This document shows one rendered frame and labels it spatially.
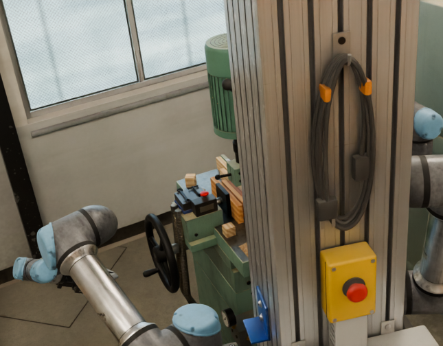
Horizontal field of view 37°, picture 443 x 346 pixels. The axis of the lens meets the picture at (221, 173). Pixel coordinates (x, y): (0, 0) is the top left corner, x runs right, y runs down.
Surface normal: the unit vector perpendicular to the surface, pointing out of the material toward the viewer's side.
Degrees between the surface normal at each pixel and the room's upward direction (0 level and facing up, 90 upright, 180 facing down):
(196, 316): 8
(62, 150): 90
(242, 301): 90
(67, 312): 0
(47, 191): 90
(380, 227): 90
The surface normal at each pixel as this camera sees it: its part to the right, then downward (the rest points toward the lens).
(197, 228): 0.40, 0.42
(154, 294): -0.09, -0.86
